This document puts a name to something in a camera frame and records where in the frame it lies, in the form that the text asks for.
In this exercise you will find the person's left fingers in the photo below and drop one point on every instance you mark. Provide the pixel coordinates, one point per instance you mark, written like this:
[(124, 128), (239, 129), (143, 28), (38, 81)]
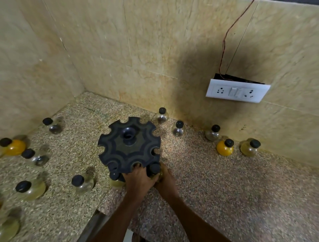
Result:
[(140, 171)]

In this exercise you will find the person's right forearm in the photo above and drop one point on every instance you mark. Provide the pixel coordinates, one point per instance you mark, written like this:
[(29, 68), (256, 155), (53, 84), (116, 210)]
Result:
[(192, 219)]

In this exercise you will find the person's left forearm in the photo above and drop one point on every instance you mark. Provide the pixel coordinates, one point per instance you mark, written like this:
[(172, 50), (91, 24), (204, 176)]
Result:
[(119, 219)]

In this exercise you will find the black round spice jar rack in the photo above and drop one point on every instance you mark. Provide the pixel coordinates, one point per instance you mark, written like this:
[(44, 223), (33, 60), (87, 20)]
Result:
[(129, 144)]

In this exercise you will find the bright yellow jar black lid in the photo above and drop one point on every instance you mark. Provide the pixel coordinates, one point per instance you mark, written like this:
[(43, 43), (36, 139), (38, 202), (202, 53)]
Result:
[(224, 149)]

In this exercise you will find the person's right fingers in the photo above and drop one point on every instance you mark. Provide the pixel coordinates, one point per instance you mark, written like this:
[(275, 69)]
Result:
[(165, 172)]

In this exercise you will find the person's left hand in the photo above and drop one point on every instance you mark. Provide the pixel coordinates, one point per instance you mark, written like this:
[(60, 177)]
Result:
[(138, 183)]

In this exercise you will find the white switch and socket plate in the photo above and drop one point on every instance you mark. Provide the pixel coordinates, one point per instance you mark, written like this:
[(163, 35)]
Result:
[(224, 91)]

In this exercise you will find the orange jar black lid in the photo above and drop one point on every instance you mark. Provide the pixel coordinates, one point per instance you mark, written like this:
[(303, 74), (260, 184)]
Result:
[(15, 147)]

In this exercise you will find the glass jar with black lid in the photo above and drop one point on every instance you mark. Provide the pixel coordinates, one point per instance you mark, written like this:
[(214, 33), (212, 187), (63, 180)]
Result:
[(155, 169)]

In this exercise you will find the person's right hand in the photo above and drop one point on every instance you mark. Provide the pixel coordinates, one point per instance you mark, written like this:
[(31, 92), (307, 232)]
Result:
[(167, 185)]

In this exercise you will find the pale yellow jar black lid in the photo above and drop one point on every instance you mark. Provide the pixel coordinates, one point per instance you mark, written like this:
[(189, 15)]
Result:
[(116, 180), (33, 191), (249, 148), (8, 226)]

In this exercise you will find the clear glass jar black lid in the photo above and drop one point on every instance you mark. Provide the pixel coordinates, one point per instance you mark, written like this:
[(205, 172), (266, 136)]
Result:
[(178, 129), (213, 134), (54, 126), (37, 159), (162, 116), (84, 185)]

